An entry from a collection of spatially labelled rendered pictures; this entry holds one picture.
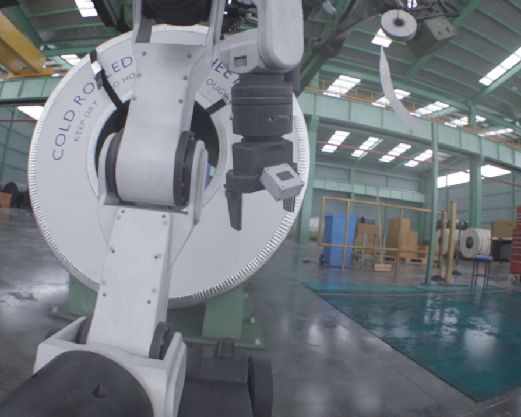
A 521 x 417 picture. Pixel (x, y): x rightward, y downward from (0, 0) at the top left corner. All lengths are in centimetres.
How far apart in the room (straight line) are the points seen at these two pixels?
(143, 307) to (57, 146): 98
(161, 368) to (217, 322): 98
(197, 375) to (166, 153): 48
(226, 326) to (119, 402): 107
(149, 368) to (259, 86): 38
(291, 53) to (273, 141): 12
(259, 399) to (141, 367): 39
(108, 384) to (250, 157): 33
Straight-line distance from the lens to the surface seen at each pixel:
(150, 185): 53
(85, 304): 151
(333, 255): 532
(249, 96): 40
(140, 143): 53
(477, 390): 127
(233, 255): 111
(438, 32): 159
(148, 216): 54
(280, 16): 40
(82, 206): 125
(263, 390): 73
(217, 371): 72
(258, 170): 42
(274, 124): 41
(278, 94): 41
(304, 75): 223
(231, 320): 136
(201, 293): 113
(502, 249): 1099
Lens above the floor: 52
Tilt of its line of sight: 4 degrees up
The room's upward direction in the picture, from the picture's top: 6 degrees clockwise
